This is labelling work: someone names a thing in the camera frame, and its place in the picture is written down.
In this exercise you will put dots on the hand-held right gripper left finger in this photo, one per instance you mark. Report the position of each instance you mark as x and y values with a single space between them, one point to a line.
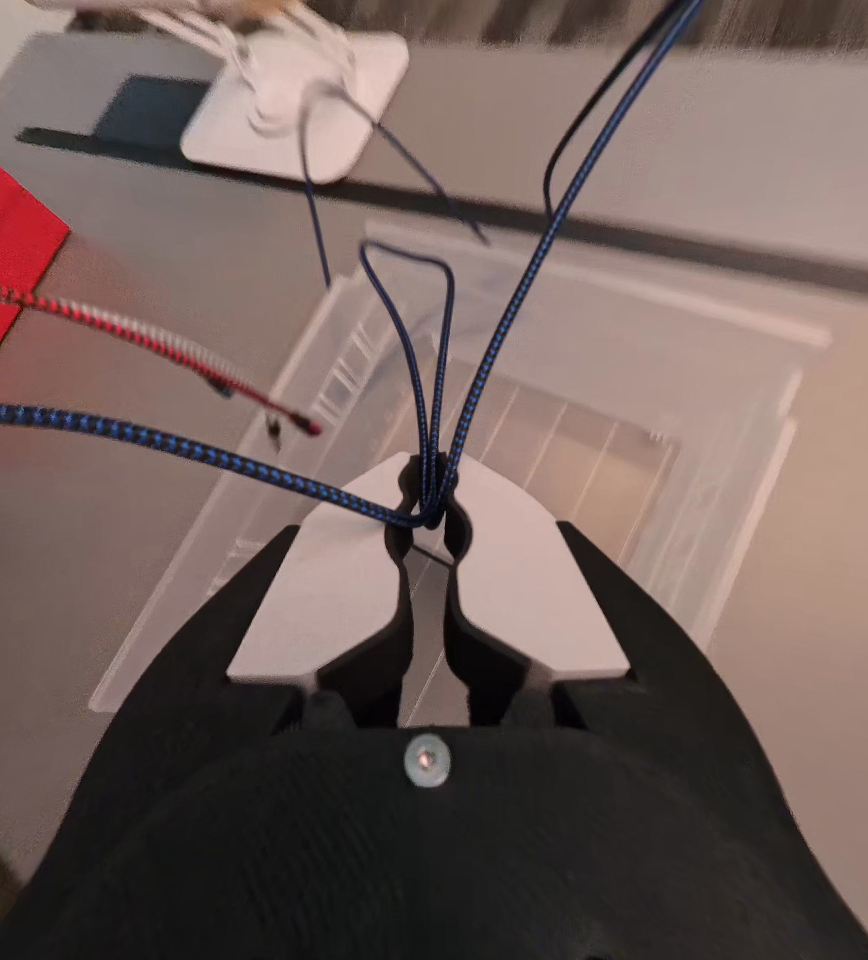
329 592

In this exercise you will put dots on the clear plastic bin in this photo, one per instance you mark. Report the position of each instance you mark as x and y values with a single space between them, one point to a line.
629 487

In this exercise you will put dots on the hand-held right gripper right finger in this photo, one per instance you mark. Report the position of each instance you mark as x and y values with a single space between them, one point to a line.
539 592

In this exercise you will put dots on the white tablet stand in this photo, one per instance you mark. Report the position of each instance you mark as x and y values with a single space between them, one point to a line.
359 97

